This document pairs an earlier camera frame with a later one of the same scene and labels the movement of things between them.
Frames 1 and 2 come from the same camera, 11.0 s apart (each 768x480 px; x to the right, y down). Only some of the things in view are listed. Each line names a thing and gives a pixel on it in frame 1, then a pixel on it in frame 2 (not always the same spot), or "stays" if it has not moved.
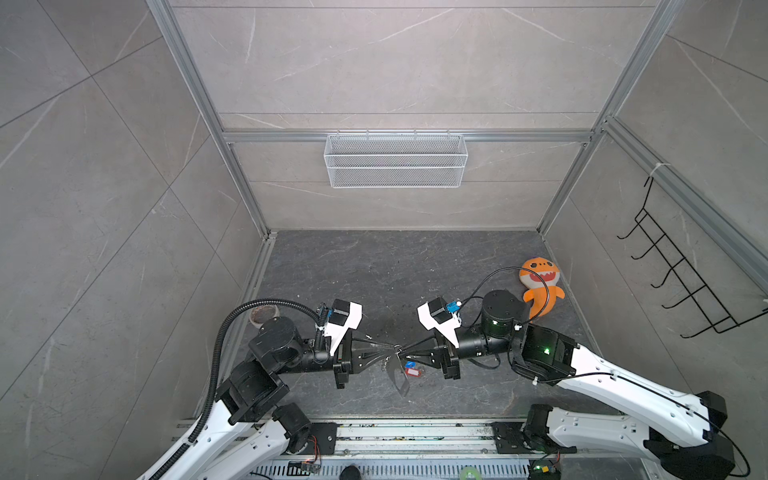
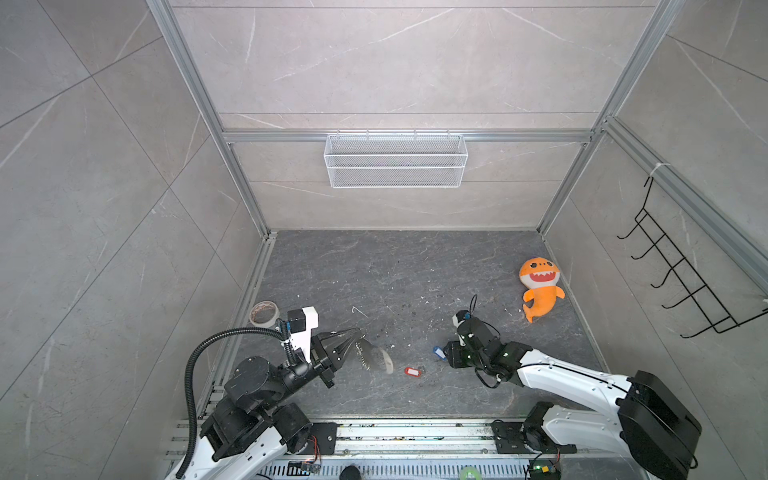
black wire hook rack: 684,270 stays
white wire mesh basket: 396,161 stays
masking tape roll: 261,314 stays
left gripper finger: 361,344 → 334,339
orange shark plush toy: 540,276 stays
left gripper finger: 361,360 → 343,352
